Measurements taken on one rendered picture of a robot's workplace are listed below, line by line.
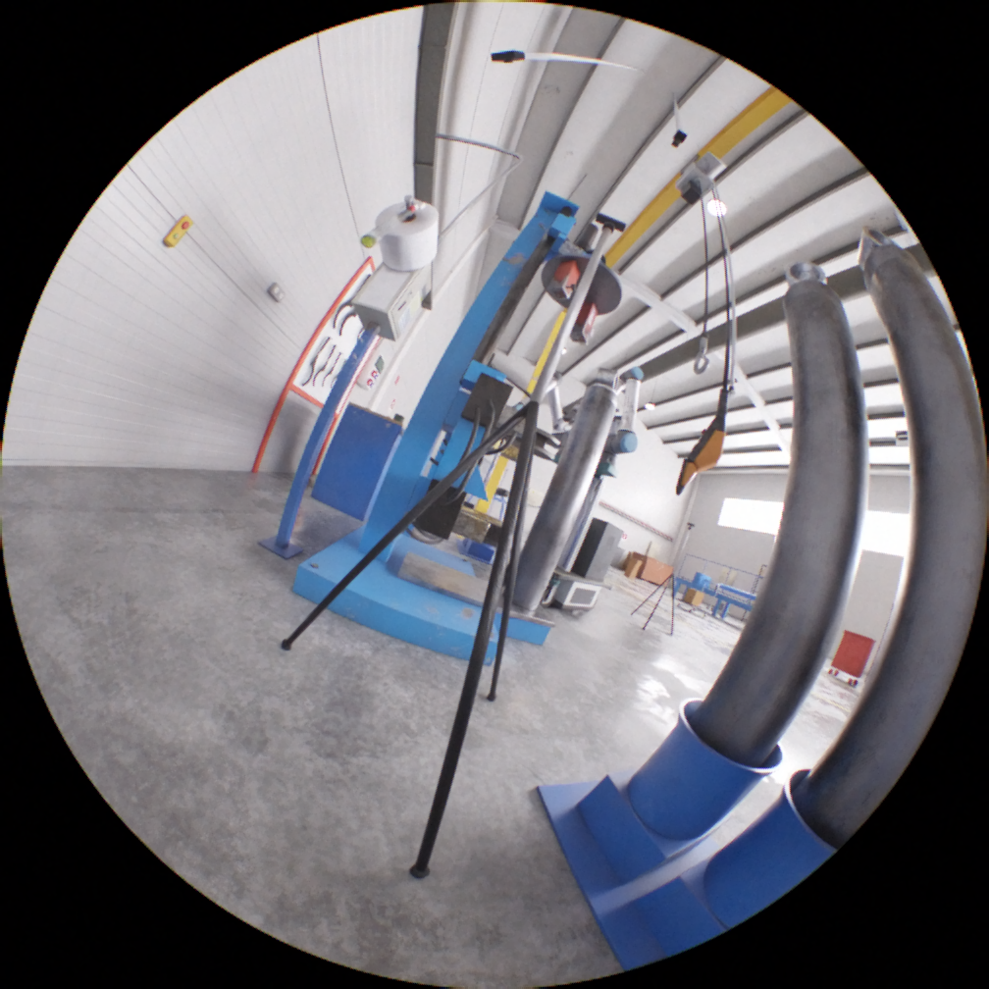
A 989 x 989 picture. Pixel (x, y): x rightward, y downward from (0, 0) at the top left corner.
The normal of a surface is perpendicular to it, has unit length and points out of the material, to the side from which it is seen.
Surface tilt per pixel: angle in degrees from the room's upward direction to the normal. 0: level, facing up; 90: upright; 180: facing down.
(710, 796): 90
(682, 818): 90
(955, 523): 90
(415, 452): 90
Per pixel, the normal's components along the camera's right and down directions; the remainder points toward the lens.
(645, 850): -0.90, -0.39
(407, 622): 0.18, 0.04
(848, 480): -0.58, -0.27
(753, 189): -0.29, 0.96
